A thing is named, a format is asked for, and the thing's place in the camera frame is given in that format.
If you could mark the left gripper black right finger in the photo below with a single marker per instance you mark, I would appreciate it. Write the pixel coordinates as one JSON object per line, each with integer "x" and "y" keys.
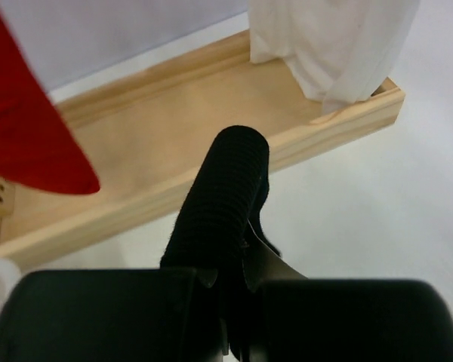
{"x": 296, "y": 318}

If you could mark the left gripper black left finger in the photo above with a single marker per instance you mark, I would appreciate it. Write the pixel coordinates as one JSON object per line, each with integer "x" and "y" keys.
{"x": 112, "y": 315}

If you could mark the black striped sock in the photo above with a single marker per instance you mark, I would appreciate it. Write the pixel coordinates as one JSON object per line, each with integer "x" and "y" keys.
{"x": 217, "y": 255}

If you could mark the red sock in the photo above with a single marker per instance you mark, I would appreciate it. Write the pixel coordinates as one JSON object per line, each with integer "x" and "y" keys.
{"x": 37, "y": 149}

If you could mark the wooden clothes rack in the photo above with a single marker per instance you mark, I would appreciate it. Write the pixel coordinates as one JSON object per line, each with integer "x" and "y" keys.
{"x": 147, "y": 134}

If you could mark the white cloth garment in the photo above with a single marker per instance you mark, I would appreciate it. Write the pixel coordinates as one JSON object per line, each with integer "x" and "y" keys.
{"x": 339, "y": 52}

